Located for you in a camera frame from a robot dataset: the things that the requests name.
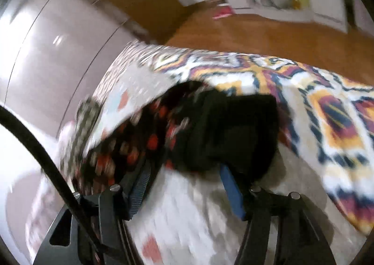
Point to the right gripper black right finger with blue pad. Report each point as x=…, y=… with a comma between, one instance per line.
x=299, y=238

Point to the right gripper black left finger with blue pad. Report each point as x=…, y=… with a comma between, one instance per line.
x=107, y=213

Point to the black red floral garment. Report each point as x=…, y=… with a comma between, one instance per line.
x=193, y=128

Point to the colourful ikat bed sheet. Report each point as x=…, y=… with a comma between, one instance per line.
x=326, y=119

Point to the olive cloud pattern bolster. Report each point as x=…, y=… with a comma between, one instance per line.
x=71, y=156

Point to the pink wardrobe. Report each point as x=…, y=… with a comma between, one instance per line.
x=55, y=52

